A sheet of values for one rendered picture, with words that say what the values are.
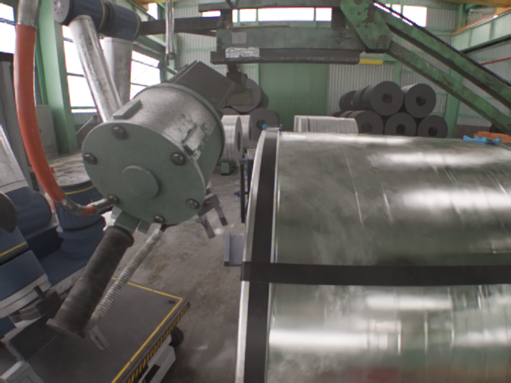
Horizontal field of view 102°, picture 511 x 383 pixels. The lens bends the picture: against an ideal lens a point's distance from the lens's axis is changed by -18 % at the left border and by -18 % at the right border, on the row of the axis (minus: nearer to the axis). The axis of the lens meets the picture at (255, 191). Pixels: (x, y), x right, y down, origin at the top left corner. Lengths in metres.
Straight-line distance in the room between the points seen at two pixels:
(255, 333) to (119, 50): 1.27
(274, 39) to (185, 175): 1.18
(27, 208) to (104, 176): 0.48
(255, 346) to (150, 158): 0.31
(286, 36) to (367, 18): 0.40
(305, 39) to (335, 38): 0.15
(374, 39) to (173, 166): 1.26
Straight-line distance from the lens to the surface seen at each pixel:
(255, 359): 0.43
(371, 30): 1.42
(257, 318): 0.41
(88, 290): 0.33
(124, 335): 1.54
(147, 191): 0.29
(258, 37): 1.40
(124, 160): 0.29
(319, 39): 1.40
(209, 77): 0.43
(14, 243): 0.58
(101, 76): 1.13
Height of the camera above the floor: 1.42
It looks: 18 degrees down
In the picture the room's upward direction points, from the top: straight up
